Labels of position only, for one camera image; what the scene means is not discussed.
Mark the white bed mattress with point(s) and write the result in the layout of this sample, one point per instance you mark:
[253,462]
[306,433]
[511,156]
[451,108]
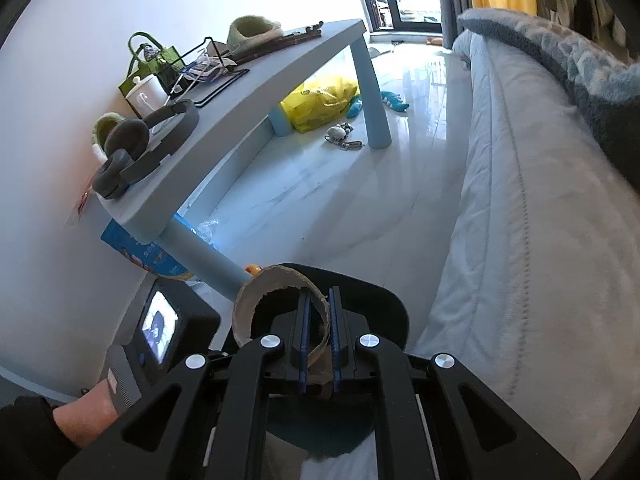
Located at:
[525,260]

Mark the metal key bunch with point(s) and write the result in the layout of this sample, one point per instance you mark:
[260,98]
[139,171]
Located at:
[351,145]

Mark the person's left forearm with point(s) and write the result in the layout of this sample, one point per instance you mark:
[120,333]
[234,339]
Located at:
[30,425]

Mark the small orange floor object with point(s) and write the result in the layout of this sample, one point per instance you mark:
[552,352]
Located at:
[434,41]

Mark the yellow plastic bag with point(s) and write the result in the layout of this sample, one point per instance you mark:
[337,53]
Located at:
[320,105]

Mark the green fluffy slipper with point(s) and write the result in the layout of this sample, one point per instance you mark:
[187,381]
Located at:
[102,127]
[250,30]

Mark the brown cardboard tube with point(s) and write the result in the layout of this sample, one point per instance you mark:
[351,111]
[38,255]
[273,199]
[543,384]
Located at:
[260,285]

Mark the white lidded pot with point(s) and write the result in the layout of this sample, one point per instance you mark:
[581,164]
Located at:
[145,97]

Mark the light blue low table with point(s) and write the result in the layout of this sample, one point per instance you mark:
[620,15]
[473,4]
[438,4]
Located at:
[225,125]

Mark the white blue packets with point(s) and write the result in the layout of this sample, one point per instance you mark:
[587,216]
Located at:
[200,67]

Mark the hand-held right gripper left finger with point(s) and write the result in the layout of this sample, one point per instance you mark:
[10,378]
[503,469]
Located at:
[302,345]

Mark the green tote bag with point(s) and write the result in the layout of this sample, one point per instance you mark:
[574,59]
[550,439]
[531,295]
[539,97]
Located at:
[167,57]

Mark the teal plush toy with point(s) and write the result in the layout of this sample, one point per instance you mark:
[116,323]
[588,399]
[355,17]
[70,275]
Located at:
[395,101]

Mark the red white paper tag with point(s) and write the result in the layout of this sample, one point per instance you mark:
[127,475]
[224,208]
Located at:
[80,207]

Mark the blue printed box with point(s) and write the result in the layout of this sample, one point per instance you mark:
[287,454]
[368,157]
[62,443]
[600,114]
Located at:
[140,250]

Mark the grey patterned quilt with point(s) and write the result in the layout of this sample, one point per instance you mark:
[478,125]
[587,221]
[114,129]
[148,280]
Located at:
[575,60]

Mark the crumpled clear plastic wrap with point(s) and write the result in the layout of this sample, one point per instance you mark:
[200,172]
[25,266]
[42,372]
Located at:
[207,232]

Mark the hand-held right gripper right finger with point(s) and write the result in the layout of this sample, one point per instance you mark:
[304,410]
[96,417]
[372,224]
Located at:
[334,345]

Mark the grey headphones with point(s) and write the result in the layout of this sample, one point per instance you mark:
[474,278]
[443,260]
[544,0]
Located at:
[132,135]

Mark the small orange yellow object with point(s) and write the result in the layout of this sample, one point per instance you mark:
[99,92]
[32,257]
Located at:
[252,270]

